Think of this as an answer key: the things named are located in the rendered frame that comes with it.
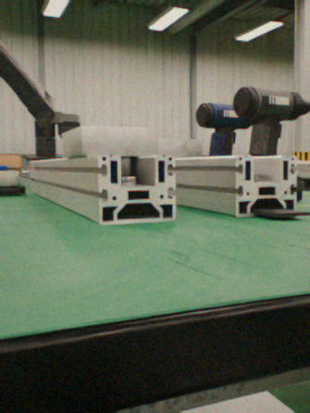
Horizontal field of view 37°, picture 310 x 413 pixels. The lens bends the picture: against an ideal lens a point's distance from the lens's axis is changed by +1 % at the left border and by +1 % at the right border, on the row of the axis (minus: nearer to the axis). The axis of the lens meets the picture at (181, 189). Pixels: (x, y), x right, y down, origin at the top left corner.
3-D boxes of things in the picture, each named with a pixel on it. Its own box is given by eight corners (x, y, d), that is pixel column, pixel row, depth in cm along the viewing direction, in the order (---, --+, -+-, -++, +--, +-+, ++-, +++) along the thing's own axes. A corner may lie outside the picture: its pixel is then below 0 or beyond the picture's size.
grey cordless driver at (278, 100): (228, 201, 91) (228, 88, 90) (300, 197, 102) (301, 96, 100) (254, 204, 85) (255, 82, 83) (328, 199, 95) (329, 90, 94)
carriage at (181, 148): (128, 171, 107) (128, 142, 107) (172, 171, 111) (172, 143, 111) (152, 172, 92) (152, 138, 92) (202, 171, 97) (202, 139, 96)
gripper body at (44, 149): (66, 163, 136) (65, 137, 135) (29, 164, 131) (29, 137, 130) (61, 161, 142) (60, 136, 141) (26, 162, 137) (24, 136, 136)
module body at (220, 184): (98, 190, 137) (98, 161, 136) (131, 189, 141) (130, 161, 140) (235, 217, 64) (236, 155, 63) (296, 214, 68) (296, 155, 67)
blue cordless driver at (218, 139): (192, 194, 113) (192, 103, 112) (255, 192, 123) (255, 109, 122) (210, 196, 106) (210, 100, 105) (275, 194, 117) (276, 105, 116)
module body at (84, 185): (29, 192, 129) (29, 160, 129) (66, 191, 133) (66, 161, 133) (99, 225, 56) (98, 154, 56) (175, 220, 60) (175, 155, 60)
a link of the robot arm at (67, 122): (37, 92, 131) (37, 111, 125) (79, 93, 134) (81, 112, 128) (39, 125, 140) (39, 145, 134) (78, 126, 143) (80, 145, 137)
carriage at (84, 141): (62, 174, 77) (61, 133, 76) (126, 173, 81) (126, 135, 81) (82, 176, 62) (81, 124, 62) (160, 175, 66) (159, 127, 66)
